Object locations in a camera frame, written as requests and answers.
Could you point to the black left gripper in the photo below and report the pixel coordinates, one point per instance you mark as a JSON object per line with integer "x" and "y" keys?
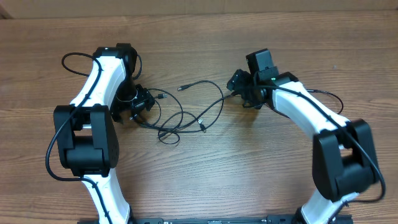
{"x": 145, "y": 98}

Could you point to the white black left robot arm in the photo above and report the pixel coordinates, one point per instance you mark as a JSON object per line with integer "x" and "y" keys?
{"x": 85, "y": 146}

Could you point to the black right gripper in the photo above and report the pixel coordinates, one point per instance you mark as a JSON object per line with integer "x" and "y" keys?
{"x": 241, "y": 86}

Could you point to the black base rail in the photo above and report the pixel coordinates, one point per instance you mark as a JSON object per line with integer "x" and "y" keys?
{"x": 217, "y": 221}

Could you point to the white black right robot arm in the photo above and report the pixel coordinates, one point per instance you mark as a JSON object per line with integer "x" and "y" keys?
{"x": 344, "y": 161}

